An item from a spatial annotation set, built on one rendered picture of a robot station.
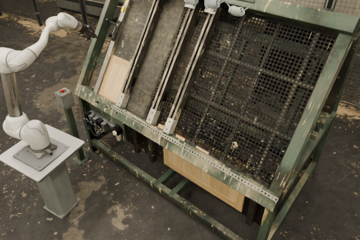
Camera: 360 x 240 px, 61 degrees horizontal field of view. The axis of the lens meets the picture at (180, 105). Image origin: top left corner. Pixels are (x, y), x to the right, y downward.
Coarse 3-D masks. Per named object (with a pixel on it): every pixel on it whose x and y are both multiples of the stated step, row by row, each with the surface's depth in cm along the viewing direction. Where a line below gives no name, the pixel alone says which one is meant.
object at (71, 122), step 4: (68, 112) 305; (72, 112) 309; (68, 116) 307; (72, 116) 311; (68, 120) 312; (72, 120) 313; (68, 124) 317; (72, 124) 315; (72, 128) 317; (76, 128) 321; (72, 132) 320; (76, 132) 323; (76, 136) 325; (80, 148) 337; (76, 152) 341; (80, 152) 339; (80, 156) 342; (84, 156) 347; (80, 160) 345
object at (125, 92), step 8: (160, 0) 263; (152, 8) 265; (160, 8) 267; (152, 16) 264; (152, 24) 266; (144, 32) 268; (152, 32) 270; (144, 40) 266; (136, 48) 270; (144, 48) 270; (136, 56) 271; (136, 64) 270; (128, 72) 273; (136, 72) 274; (128, 80) 272; (128, 88) 273; (120, 96) 275; (128, 96) 277; (120, 104) 275
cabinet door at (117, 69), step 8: (112, 56) 292; (112, 64) 291; (120, 64) 286; (128, 64) 281; (112, 72) 291; (120, 72) 286; (104, 80) 295; (112, 80) 290; (120, 80) 285; (104, 88) 294; (112, 88) 289; (120, 88) 284; (104, 96) 293; (112, 96) 287
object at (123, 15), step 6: (126, 6) 285; (126, 12) 287; (120, 18) 288; (120, 30) 289; (114, 42) 290; (108, 48) 293; (114, 48) 292; (108, 54) 292; (108, 60) 292; (102, 66) 295; (102, 72) 294; (102, 78) 295; (96, 84) 297; (96, 90) 296
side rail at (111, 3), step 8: (112, 0) 299; (104, 8) 299; (112, 8) 303; (104, 16) 299; (112, 16) 307; (104, 24) 302; (96, 32) 302; (104, 32) 306; (96, 40) 302; (104, 40) 310; (96, 48) 306; (88, 56) 305; (96, 56) 310; (88, 64) 306; (88, 72) 310; (80, 80) 308; (88, 80) 314
